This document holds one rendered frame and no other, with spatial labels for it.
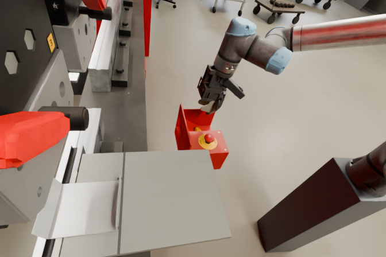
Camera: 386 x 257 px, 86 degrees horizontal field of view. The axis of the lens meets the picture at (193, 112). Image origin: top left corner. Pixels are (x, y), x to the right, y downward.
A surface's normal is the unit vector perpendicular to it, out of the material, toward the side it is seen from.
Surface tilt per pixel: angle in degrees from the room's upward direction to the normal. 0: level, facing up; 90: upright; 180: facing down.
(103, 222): 0
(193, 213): 0
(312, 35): 69
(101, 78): 90
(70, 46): 90
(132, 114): 0
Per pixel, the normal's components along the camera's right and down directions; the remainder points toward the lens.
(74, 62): 0.18, 0.72
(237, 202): 0.19, -0.70
